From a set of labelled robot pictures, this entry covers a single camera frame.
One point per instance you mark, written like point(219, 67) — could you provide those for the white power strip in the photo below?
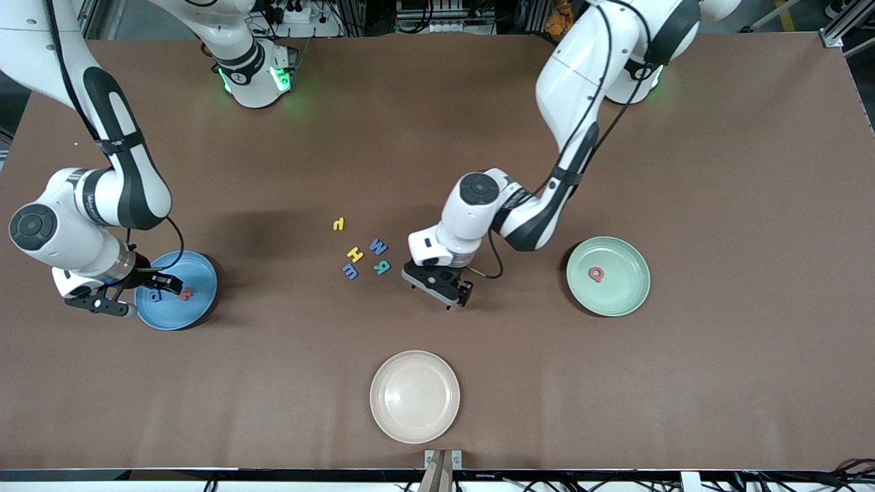
point(311, 27)

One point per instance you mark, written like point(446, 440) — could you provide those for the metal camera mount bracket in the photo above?
point(443, 461)

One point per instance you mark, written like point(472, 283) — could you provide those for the red capital letter Q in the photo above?
point(590, 275)

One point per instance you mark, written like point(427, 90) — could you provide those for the blue capital letter M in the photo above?
point(378, 246)

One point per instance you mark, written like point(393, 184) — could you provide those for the blue lowercase letter m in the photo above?
point(350, 272)

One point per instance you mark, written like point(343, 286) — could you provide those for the orange snack packets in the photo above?
point(557, 20)

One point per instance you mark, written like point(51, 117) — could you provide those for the black equipment rack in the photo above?
point(444, 17)

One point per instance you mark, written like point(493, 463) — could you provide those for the teal capital letter R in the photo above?
point(381, 268)

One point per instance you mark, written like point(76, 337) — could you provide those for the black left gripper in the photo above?
point(465, 294)

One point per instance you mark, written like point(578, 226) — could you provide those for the blue plate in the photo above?
point(184, 318)

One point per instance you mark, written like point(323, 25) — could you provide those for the aluminium frame post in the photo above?
point(832, 37)
point(87, 17)

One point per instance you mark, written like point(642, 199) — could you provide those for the yellow capital letter H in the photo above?
point(355, 255)

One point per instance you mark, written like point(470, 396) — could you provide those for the green plate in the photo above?
point(622, 294)

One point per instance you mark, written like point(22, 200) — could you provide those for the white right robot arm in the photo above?
point(82, 246)

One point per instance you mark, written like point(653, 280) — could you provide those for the beige plate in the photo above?
point(415, 396)

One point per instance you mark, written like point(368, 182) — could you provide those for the red lowercase letter w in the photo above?
point(185, 294)

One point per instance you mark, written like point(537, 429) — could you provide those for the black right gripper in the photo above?
point(145, 273)

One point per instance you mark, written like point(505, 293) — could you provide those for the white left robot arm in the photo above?
point(581, 68)

